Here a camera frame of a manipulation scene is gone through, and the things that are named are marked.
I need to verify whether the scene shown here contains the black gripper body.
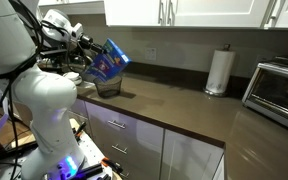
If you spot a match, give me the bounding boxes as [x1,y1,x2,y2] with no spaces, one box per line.
[78,34,96,50]

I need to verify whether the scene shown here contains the blue snack box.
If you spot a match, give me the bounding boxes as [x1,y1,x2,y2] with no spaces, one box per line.
[83,38,133,84]

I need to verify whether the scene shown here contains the chrome sink faucet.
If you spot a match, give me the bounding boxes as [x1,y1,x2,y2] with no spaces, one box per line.
[68,52,93,73]

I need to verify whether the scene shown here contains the black countertop appliance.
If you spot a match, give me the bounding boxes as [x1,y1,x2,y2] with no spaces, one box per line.
[37,46,69,69]

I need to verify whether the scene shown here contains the white round dish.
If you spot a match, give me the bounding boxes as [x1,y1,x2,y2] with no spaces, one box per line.
[63,71,84,86]

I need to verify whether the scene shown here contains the black orange bar clamp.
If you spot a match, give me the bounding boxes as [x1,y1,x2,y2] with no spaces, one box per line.
[100,156,124,175]
[73,121,89,138]

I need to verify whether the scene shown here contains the grey lower drawer cabinet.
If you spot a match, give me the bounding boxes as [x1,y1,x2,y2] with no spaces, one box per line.
[59,92,226,180]

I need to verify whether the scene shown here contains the light wooden board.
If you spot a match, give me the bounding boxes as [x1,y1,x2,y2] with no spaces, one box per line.
[10,117,85,149]

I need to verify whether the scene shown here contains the white paper towel roll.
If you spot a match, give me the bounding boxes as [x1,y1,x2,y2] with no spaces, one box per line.
[203,43,237,98]

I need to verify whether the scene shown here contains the silver toaster oven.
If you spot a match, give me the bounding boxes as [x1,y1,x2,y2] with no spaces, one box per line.
[241,54,288,136]

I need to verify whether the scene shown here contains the black wire mesh basket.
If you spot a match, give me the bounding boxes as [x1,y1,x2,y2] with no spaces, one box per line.
[93,74,123,99]

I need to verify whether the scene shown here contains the white wall outlet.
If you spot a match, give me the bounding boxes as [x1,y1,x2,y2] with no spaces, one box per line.
[144,47,157,61]

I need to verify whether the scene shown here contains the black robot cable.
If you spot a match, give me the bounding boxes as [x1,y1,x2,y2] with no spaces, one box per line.
[0,0,95,180]

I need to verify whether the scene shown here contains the silver wall cabinet handle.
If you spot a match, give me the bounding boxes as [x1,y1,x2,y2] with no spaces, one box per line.
[166,0,176,26]
[157,0,167,26]
[261,0,282,28]

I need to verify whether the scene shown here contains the silver drawer bar handle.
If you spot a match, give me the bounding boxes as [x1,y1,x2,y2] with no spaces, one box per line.
[118,170,131,180]
[107,119,127,130]
[111,143,129,155]

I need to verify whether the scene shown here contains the white perforated base plate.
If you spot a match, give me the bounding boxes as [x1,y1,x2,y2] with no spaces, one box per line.
[0,118,117,180]

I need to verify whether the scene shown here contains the black mounting bracket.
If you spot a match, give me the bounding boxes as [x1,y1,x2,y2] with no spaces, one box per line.
[75,162,106,180]

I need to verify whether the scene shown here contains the white upper wall cabinets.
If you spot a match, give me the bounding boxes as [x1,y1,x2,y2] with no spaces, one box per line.
[37,0,288,30]

